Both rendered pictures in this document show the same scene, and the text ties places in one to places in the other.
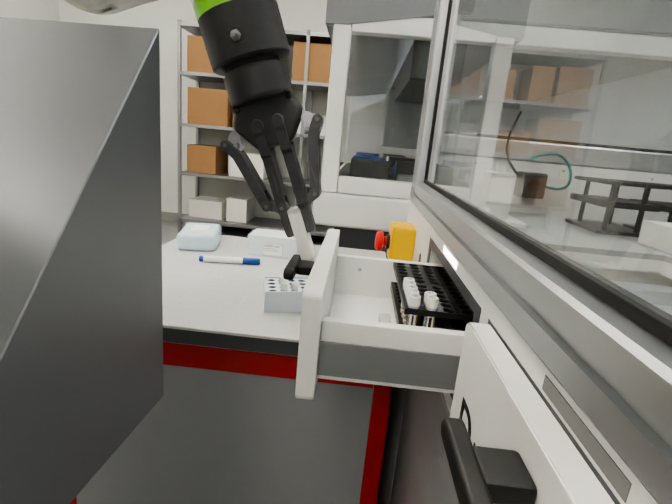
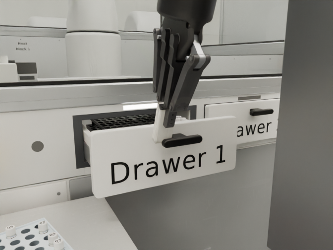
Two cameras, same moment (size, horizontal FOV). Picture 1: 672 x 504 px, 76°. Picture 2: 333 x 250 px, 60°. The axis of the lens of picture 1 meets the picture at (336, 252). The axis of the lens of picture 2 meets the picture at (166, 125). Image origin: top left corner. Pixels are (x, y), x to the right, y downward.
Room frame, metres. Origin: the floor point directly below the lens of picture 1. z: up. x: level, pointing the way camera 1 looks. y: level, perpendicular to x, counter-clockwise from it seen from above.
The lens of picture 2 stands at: (0.75, 0.44, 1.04)
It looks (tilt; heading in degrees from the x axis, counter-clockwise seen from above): 13 degrees down; 241
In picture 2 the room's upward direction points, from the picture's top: straight up
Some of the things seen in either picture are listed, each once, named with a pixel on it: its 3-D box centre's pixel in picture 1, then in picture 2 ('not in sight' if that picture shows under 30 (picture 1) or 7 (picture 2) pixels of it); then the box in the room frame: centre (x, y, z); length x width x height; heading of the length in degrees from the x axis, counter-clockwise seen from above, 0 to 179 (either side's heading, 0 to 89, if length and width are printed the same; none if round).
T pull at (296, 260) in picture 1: (302, 267); (179, 139); (0.50, 0.04, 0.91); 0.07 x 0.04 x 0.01; 178
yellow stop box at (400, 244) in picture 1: (399, 242); not in sight; (0.82, -0.12, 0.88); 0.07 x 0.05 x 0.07; 178
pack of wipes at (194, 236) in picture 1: (200, 235); not in sight; (1.10, 0.36, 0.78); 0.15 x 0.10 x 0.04; 10
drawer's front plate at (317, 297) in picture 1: (322, 294); (171, 152); (0.50, 0.01, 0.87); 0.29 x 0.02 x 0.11; 178
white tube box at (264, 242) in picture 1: (276, 243); not in sight; (1.09, 0.16, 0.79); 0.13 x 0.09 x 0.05; 87
